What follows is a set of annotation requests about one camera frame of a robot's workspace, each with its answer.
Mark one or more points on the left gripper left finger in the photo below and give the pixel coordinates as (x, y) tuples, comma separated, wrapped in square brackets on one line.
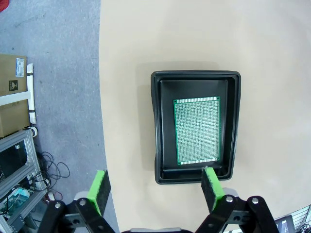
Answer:
[(98, 191)]

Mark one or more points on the white caster wheel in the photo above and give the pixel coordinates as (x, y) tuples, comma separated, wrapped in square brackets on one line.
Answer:
[(35, 131)]

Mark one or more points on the aluminium profile frame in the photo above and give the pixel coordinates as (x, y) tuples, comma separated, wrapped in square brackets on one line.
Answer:
[(30, 150)]

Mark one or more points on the red object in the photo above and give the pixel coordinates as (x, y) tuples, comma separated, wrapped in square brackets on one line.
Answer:
[(2, 4)]

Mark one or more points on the green perforated circuit board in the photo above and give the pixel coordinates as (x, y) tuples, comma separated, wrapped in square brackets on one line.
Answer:
[(198, 131)]

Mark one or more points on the plain cardboard box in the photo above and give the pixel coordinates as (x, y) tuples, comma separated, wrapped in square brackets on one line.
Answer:
[(12, 119)]

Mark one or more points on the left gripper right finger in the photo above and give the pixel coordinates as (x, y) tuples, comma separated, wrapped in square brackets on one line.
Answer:
[(212, 189)]

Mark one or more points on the cardboard box with blue label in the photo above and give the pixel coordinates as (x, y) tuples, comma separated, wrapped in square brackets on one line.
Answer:
[(9, 72)]

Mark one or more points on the black ESD tray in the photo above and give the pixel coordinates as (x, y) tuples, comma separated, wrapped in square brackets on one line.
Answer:
[(167, 121)]

